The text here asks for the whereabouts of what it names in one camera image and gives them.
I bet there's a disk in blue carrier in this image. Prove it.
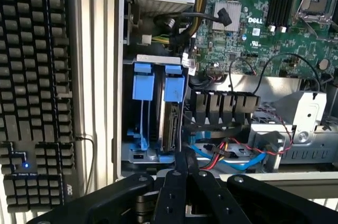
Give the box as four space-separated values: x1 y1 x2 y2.
157 64 186 154

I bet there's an empty blue disk carrier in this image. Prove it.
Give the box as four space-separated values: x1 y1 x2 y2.
127 61 156 152

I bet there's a grey metal disk bay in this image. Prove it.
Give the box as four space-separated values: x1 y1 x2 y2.
122 54 191 164

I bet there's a silver metal drive cage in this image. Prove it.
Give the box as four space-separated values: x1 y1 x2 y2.
249 90 338 168

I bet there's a grey open PC case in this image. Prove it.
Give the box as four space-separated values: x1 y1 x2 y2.
112 0 338 184

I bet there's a green Dell motherboard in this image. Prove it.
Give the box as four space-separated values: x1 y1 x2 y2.
194 0 338 78

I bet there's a black computer keyboard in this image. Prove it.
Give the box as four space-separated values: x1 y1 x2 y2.
0 0 76 213

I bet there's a round coin cell battery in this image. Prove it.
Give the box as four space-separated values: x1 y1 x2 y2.
317 58 330 70

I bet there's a silver chipset heatsink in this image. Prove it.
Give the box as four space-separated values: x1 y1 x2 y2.
211 2 242 32

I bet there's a red yellow black power wire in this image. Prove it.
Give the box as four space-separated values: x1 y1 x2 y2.
199 141 231 170

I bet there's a blue SATA wire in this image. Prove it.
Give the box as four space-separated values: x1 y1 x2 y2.
189 132 266 172

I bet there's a thin black keyboard cable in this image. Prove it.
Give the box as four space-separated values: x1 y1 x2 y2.
74 134 96 195

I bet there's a red black twisted wire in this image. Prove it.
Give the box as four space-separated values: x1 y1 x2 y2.
228 102 294 156

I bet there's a thin black looped wire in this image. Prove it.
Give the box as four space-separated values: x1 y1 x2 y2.
228 53 322 98

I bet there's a black SATA data wire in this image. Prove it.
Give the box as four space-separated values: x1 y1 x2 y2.
154 7 233 28

